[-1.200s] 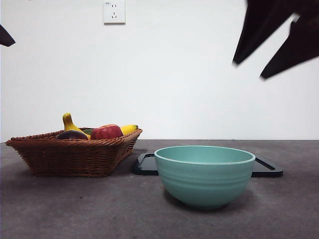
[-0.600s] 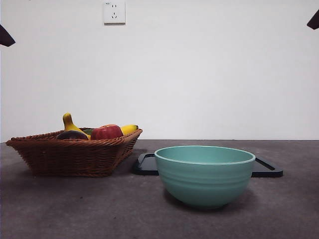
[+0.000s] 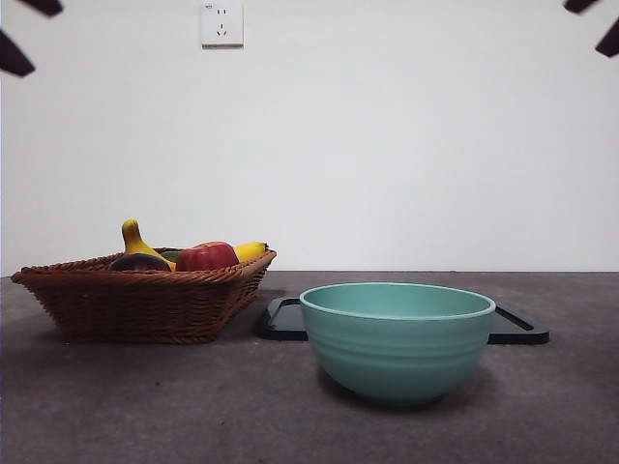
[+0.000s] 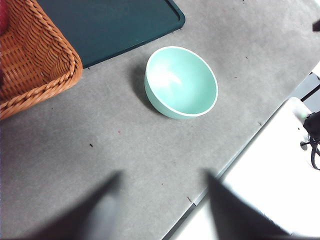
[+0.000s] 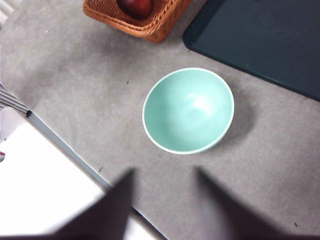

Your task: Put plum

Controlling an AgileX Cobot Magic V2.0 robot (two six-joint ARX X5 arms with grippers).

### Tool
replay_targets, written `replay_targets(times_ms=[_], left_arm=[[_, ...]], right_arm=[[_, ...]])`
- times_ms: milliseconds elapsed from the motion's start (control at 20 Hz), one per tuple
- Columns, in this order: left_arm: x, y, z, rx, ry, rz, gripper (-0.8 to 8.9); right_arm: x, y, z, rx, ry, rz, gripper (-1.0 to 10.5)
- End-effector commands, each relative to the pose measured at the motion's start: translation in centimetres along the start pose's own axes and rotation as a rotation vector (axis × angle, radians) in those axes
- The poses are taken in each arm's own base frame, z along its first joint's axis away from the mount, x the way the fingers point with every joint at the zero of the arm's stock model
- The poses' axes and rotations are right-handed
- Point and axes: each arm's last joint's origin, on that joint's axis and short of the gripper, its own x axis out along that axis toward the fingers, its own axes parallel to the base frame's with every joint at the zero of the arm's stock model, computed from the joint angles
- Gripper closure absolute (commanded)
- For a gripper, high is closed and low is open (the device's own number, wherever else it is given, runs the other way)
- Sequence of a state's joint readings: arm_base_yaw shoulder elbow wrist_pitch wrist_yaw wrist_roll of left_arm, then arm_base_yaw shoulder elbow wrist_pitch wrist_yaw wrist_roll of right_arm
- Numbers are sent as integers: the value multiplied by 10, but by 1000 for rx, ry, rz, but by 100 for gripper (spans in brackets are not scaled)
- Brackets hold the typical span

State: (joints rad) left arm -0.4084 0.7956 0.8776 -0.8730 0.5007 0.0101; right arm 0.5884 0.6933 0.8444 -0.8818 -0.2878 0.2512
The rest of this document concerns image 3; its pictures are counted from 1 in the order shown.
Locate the dark purple plum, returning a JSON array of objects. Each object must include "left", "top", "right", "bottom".
[{"left": 108, "top": 251, "right": 173, "bottom": 274}]

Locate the teal ribbed bowl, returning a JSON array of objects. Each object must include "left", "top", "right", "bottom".
[{"left": 298, "top": 283, "right": 497, "bottom": 406}]

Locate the yellow banana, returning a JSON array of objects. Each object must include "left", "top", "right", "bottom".
[{"left": 120, "top": 217, "right": 269, "bottom": 272}]

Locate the brown wicker basket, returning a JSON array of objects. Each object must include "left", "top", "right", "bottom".
[{"left": 11, "top": 248, "right": 278, "bottom": 345}]

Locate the red apple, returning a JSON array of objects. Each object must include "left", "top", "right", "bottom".
[{"left": 175, "top": 240, "right": 241, "bottom": 272}]

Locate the black rectangular tray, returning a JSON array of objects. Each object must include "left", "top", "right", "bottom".
[{"left": 253, "top": 297, "right": 552, "bottom": 345}]

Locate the white wall socket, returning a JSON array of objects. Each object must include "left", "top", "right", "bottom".
[{"left": 200, "top": 0, "right": 245, "bottom": 48}]

